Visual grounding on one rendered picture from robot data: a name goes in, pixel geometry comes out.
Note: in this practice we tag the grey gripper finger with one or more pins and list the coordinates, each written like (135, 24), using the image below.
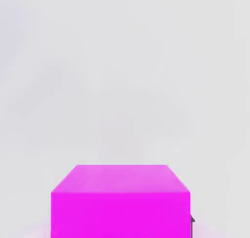
(192, 227)

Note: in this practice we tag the small magenta cube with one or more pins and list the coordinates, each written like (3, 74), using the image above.
(120, 212)

